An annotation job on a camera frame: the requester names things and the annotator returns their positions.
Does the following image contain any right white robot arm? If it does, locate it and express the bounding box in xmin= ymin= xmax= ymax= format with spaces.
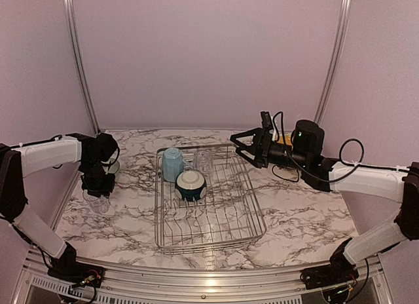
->
xmin=230 ymin=112 xmax=418 ymax=283

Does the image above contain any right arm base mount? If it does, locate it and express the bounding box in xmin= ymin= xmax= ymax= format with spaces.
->
xmin=300 ymin=265 xmax=359 ymax=290

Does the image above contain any metal wire dish rack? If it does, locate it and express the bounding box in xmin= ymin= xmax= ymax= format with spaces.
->
xmin=155 ymin=144 xmax=266 ymax=254

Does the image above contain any dark blue white bowl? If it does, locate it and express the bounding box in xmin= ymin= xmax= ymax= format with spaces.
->
xmin=175 ymin=170 xmax=207 ymax=202

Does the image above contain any right aluminium frame post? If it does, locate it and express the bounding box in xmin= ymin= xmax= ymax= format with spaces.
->
xmin=314 ymin=0 xmax=352 ymax=125

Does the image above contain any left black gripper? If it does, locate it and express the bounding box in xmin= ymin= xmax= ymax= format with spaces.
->
xmin=81 ymin=159 xmax=115 ymax=199

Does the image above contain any aluminium frame post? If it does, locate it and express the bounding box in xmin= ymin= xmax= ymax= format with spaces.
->
xmin=314 ymin=0 xmax=352 ymax=125
xmin=64 ymin=0 xmax=100 ymax=134

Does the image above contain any front aluminium table rail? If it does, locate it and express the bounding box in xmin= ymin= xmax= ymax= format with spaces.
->
xmin=12 ymin=252 xmax=393 ymax=303

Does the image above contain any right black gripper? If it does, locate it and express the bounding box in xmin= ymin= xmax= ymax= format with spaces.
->
xmin=231 ymin=127 xmax=310 ymax=170

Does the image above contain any left aluminium frame post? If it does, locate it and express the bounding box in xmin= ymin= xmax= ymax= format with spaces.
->
xmin=64 ymin=0 xmax=100 ymax=134

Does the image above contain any yellow polka dot plate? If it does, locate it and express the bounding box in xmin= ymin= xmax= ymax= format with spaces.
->
xmin=277 ymin=134 xmax=292 ymax=147

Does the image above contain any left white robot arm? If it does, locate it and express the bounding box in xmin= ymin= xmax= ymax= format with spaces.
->
xmin=1 ymin=133 xmax=120 ymax=281

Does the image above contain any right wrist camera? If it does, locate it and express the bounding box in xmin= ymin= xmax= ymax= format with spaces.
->
xmin=260 ymin=111 xmax=278 ymax=142

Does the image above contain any light blue ceramic mug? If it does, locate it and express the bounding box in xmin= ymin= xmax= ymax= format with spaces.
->
xmin=162 ymin=147 xmax=192 ymax=183

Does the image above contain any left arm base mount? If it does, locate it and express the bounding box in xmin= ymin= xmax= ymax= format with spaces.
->
xmin=48 ymin=262 xmax=105 ymax=288

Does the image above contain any clear drinking glass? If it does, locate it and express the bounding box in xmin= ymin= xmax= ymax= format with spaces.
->
xmin=82 ymin=190 xmax=110 ymax=214
xmin=193 ymin=149 xmax=214 ymax=176

